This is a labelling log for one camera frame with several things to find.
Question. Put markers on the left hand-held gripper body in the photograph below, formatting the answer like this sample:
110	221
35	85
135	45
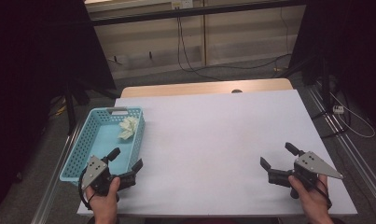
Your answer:
95	174

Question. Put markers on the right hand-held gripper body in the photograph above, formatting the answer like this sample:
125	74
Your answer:
313	166

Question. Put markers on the blue plastic basket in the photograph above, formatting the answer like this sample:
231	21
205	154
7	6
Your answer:
98	140

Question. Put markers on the light green baby shirt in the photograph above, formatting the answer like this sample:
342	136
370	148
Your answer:
128	127

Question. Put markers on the person's left hand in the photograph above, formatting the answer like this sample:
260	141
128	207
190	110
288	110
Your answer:
104	205

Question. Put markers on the person's right hand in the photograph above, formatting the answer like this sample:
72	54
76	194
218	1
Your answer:
314	202

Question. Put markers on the white table cover sheet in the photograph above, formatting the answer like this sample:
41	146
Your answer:
223	193

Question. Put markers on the white power plug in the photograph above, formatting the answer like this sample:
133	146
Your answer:
338	109

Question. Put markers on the black metal stand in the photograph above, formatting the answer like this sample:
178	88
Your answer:
70	109
325	87

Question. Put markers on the dark round table grommet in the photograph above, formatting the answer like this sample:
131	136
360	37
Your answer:
237	91

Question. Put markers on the wooden table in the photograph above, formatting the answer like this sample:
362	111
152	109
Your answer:
192	88

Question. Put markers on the black curtain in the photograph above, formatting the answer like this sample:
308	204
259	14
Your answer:
27	62
356	46

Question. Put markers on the black horizontal bar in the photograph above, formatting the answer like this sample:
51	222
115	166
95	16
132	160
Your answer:
145	17

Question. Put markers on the aluminium floor rail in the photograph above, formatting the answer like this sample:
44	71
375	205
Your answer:
56	174
353	152

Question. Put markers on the small black wall hook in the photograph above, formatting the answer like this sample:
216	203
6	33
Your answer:
115	58
150	55

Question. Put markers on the white wall socket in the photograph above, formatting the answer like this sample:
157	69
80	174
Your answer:
182	3

